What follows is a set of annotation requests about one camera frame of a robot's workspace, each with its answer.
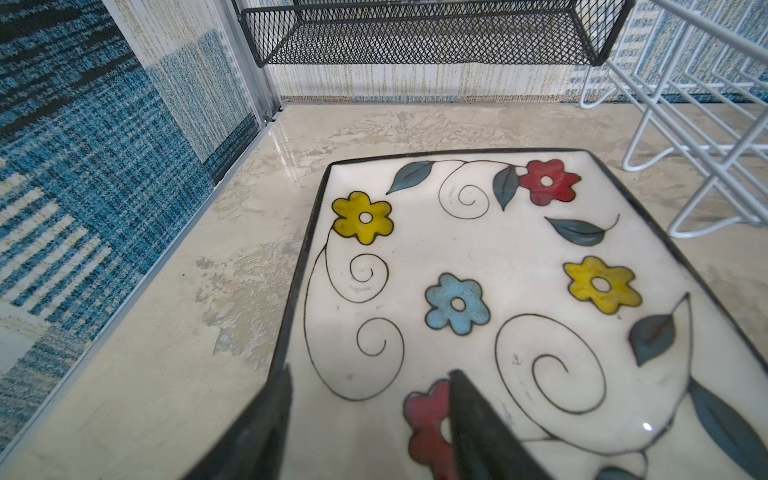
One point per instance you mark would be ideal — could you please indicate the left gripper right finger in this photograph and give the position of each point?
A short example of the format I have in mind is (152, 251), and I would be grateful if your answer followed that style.
(483, 446)

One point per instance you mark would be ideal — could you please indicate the black mesh shelf rack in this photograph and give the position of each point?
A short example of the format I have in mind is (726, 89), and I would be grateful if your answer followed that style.
(528, 33)

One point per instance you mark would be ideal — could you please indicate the white wire dish rack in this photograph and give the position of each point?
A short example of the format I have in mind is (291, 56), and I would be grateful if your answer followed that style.
(697, 73)

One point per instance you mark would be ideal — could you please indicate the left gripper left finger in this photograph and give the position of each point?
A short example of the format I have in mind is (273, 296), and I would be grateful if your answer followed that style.
(254, 445)

